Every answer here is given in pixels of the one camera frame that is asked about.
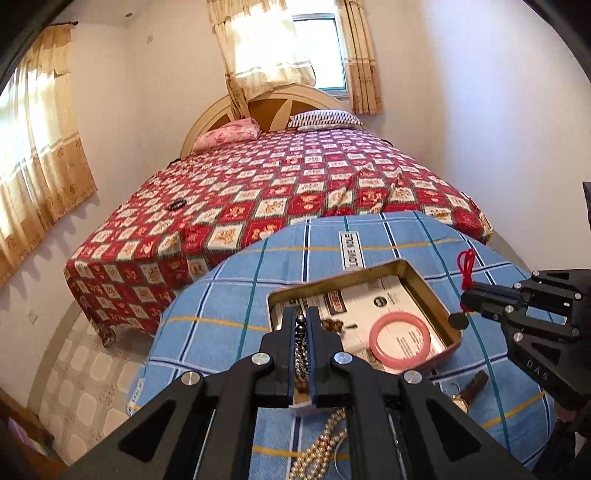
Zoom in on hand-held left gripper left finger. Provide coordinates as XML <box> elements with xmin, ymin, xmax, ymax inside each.
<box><xmin>58</xmin><ymin>308</ymin><xmax>301</xmax><ymax>480</ymax></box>

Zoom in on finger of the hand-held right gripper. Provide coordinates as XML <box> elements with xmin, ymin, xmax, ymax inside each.
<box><xmin>460</xmin><ymin>299</ymin><xmax>591</xmax><ymax>411</ymax></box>
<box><xmin>463</xmin><ymin>270</ymin><xmax>587</xmax><ymax>324</ymax></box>

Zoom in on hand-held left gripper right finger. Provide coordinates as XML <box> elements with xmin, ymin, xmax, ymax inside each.
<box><xmin>305</xmin><ymin>307</ymin><xmax>536</xmax><ymax>480</ymax></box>

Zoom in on grey bead bracelet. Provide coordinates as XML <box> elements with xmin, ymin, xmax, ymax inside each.
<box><xmin>295</xmin><ymin>312</ymin><xmax>309</xmax><ymax>377</ymax></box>

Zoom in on red string black pendant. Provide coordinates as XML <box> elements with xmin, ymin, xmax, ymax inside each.
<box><xmin>449</xmin><ymin>249</ymin><xmax>478</xmax><ymax>330</ymax></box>

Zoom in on gold watch brown strap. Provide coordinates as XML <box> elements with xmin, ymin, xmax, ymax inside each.
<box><xmin>445</xmin><ymin>370</ymin><xmax>490</xmax><ymax>414</ymax></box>

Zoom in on pink metal tin box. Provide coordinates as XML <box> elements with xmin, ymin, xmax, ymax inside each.
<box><xmin>267</xmin><ymin>259</ymin><xmax>464</xmax><ymax>416</ymax></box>

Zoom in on pearl necklace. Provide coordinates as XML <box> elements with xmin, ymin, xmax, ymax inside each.
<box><xmin>288</xmin><ymin>408</ymin><xmax>352</xmax><ymax>480</ymax></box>

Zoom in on thin silver bangle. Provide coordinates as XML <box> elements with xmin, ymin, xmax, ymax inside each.
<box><xmin>333</xmin><ymin>436</ymin><xmax>354</xmax><ymax>476</ymax></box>

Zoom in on blue plaid tablecloth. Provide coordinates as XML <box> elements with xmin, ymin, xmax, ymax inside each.
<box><xmin>127</xmin><ymin>210</ymin><xmax>591</xmax><ymax>480</ymax></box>

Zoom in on pink bangle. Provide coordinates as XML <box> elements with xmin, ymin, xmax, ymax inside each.
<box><xmin>369</xmin><ymin>311</ymin><xmax>433</xmax><ymax>375</ymax></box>

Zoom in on printed paper liner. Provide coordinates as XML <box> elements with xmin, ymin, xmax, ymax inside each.
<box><xmin>276</xmin><ymin>276</ymin><xmax>446</xmax><ymax>367</ymax></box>

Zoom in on red patterned bedsheet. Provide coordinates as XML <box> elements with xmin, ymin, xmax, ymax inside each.
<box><xmin>65</xmin><ymin>127</ymin><xmax>494</xmax><ymax>344</ymax></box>

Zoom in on pink floral pillow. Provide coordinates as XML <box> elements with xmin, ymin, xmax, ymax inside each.
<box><xmin>191</xmin><ymin>117</ymin><xmax>260</xmax><ymax>152</ymax></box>

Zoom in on striped pillow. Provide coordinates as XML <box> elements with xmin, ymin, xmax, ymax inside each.
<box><xmin>288</xmin><ymin>110</ymin><xmax>365</xmax><ymax>133</ymax></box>

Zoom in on cream wooden headboard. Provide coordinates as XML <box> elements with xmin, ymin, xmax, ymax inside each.
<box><xmin>180</xmin><ymin>83</ymin><xmax>365</xmax><ymax>158</ymax></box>

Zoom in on narrow beige floral curtain panel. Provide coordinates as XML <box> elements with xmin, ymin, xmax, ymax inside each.
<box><xmin>338</xmin><ymin>0</ymin><xmax>384</xmax><ymax>116</ymax></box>

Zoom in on brown wooden furniture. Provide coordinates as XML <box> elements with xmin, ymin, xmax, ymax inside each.
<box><xmin>0</xmin><ymin>387</ymin><xmax>58</xmax><ymax>464</ymax></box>

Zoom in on window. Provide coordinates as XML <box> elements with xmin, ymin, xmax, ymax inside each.
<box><xmin>293</xmin><ymin>14</ymin><xmax>350</xmax><ymax>93</ymax></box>

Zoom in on wide beige floral curtain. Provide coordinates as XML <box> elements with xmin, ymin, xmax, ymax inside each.
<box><xmin>0</xmin><ymin>25</ymin><xmax>99</xmax><ymax>287</ymax></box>

